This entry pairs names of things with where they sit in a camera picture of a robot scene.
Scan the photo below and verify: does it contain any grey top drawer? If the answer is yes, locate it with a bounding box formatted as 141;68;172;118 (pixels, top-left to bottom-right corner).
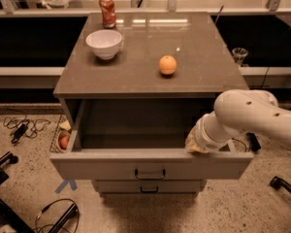
50;99;253;181

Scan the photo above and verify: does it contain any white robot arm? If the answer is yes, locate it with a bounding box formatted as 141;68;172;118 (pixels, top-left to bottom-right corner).
185;89;291;153

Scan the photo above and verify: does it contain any grey drawer cabinet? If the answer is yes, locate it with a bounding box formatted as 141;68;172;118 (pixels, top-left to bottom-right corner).
52;11;252;197

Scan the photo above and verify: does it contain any black bar right of cabinet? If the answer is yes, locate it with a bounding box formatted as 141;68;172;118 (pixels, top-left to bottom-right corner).
247;133;261;152

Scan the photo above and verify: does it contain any orange fruit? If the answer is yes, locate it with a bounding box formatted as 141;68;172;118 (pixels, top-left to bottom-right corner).
159;55;177;75

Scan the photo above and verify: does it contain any black chair leg right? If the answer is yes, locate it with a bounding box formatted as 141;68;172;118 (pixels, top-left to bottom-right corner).
270;176;291;194

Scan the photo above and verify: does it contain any clear glass cup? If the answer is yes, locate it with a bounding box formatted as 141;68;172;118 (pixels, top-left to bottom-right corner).
232;48;248;66

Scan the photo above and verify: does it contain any blue tape cross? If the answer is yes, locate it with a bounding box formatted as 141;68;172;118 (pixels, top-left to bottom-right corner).
55;180;78;194

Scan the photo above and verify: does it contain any red apple in basket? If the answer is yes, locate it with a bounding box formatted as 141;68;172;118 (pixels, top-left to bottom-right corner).
59;136;70;150

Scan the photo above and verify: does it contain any white ceramic bowl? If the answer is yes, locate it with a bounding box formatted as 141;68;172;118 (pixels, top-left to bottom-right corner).
85;29;123;60

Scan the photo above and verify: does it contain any crushed red soda can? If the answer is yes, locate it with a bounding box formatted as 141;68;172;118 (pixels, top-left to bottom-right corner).
99;0;116;28

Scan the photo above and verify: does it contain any black chair base left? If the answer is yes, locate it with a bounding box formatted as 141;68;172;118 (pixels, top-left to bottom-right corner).
0;151;34;233

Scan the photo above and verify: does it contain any black cable right floor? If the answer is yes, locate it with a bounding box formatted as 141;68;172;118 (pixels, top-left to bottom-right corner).
232;137;250;153

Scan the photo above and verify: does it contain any wire basket on floor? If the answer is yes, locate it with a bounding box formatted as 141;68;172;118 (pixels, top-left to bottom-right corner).
49;115;71;153

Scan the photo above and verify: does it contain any black cable loop bottom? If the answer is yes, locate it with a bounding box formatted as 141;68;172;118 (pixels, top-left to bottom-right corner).
34;197;81;233

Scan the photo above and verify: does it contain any black power adapter with cable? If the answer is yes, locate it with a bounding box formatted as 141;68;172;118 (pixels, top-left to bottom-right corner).
3;109;50;145

